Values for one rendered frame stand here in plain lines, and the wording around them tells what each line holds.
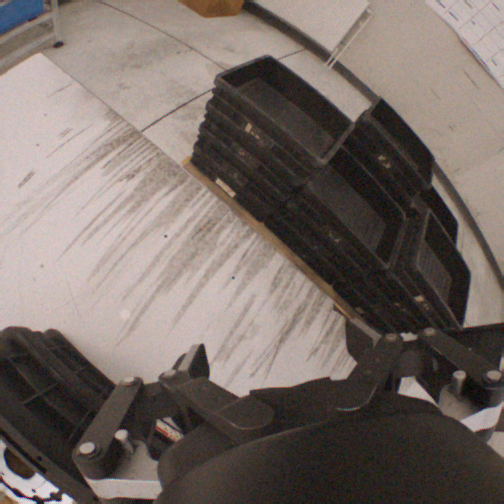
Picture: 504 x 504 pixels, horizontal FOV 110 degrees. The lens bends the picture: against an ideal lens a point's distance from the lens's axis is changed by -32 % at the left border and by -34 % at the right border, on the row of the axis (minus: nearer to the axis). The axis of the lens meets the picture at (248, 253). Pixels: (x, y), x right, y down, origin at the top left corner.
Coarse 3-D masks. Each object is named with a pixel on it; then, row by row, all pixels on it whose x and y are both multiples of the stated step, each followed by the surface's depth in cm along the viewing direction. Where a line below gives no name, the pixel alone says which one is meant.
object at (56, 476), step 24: (0, 384) 8; (0, 408) 7; (24, 408) 9; (0, 432) 6; (24, 432) 7; (48, 432) 9; (24, 456) 6; (48, 456) 7; (48, 480) 6; (72, 480) 7
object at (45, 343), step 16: (32, 336) 17; (48, 336) 25; (64, 336) 26; (48, 352) 18; (64, 352) 24; (80, 352) 26; (64, 368) 18; (80, 368) 24; (96, 368) 26; (80, 384) 18; (96, 384) 22; (112, 384) 26; (96, 400) 18; (160, 432) 23; (160, 448) 18
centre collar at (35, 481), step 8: (0, 440) 9; (0, 448) 9; (0, 456) 9; (0, 464) 8; (8, 464) 9; (8, 472) 9; (16, 472) 9; (16, 480) 9; (24, 480) 9; (32, 480) 9; (40, 480) 10; (32, 488) 9
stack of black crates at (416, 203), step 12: (420, 192) 116; (432, 192) 111; (408, 204) 98; (420, 204) 116; (432, 204) 116; (444, 204) 110; (408, 216) 103; (444, 216) 115; (444, 228) 119; (456, 228) 110; (456, 240) 105
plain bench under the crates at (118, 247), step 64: (0, 128) 28; (64, 128) 33; (128, 128) 37; (0, 192) 27; (64, 192) 31; (128, 192) 35; (192, 192) 38; (0, 256) 25; (64, 256) 29; (128, 256) 33; (192, 256) 36; (256, 256) 39; (0, 320) 23; (64, 320) 27; (128, 320) 30; (192, 320) 33; (256, 320) 36; (320, 320) 40; (256, 384) 34
